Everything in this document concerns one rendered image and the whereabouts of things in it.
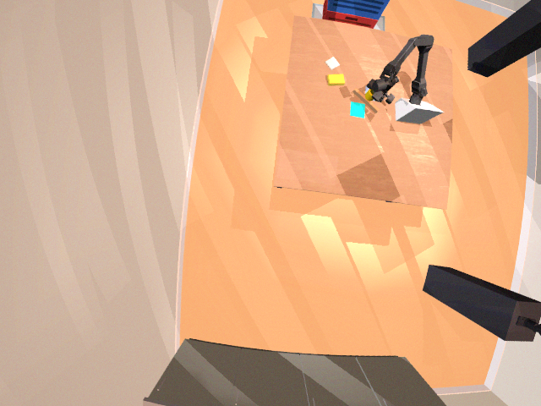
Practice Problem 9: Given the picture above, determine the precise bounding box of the yellow rectangular block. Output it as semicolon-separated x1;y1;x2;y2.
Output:
327;74;345;86

